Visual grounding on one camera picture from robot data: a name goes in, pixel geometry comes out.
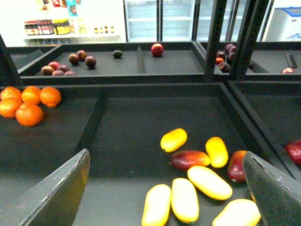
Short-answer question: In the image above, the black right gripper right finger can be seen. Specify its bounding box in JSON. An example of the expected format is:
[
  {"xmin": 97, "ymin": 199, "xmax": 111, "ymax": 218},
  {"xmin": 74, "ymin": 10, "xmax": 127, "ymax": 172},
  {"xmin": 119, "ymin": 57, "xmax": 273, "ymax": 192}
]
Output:
[{"xmin": 242, "ymin": 152, "xmax": 301, "ymax": 226}]

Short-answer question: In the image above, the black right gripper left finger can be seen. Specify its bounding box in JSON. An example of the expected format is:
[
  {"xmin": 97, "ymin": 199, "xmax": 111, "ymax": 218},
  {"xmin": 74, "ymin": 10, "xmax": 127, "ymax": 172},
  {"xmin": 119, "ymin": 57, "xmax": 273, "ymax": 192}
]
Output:
[{"xmin": 0, "ymin": 149, "xmax": 90, "ymax": 226}]

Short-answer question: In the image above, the yellow mango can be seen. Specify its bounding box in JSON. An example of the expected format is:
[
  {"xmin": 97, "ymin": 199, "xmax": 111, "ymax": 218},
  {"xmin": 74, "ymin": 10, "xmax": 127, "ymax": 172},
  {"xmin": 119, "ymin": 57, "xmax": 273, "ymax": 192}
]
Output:
[
  {"xmin": 205, "ymin": 137, "xmax": 229, "ymax": 168},
  {"xmin": 212, "ymin": 199, "xmax": 261, "ymax": 226},
  {"xmin": 171, "ymin": 178, "xmax": 199, "ymax": 224},
  {"xmin": 141, "ymin": 184, "xmax": 171, "ymax": 226},
  {"xmin": 187, "ymin": 166, "xmax": 233, "ymax": 201},
  {"xmin": 160, "ymin": 128, "xmax": 188, "ymax": 153}
]

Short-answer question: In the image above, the red mango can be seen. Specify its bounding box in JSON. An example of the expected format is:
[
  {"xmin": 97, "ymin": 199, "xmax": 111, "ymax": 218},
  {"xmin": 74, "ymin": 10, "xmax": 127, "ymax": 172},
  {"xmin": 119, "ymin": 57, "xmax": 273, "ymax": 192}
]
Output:
[
  {"xmin": 227, "ymin": 150, "xmax": 247, "ymax": 183},
  {"xmin": 170, "ymin": 150, "xmax": 211, "ymax": 171}
]

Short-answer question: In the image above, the green avocado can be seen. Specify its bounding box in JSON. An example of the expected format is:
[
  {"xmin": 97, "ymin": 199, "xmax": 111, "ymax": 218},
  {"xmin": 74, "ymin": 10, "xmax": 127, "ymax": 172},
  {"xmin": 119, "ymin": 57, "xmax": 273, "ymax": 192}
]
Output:
[{"xmin": 112, "ymin": 50, "xmax": 123, "ymax": 59}]

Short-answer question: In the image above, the white chest freezer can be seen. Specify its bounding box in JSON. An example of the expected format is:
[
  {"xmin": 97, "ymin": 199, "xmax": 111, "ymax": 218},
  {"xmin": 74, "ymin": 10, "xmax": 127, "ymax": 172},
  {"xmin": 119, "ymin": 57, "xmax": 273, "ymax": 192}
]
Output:
[{"xmin": 262, "ymin": 7, "xmax": 301, "ymax": 42}]

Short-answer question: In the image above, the white product shelf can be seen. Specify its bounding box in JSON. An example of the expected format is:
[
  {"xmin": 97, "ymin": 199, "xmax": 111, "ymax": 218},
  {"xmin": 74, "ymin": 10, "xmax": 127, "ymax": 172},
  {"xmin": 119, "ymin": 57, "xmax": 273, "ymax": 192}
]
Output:
[{"xmin": 0, "ymin": 0, "xmax": 127, "ymax": 47}]

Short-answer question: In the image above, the red apple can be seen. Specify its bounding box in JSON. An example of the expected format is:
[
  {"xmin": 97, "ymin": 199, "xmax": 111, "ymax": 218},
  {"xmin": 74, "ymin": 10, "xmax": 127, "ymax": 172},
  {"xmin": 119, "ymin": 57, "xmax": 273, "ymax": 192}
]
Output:
[{"xmin": 150, "ymin": 43, "xmax": 164, "ymax": 57}]

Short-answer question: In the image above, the glass door refrigerator cabinet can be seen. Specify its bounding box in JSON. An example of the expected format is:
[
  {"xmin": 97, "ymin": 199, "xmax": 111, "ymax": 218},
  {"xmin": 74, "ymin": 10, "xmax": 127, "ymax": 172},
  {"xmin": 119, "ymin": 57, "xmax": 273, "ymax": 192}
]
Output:
[{"xmin": 123, "ymin": 0, "xmax": 214, "ymax": 42}]

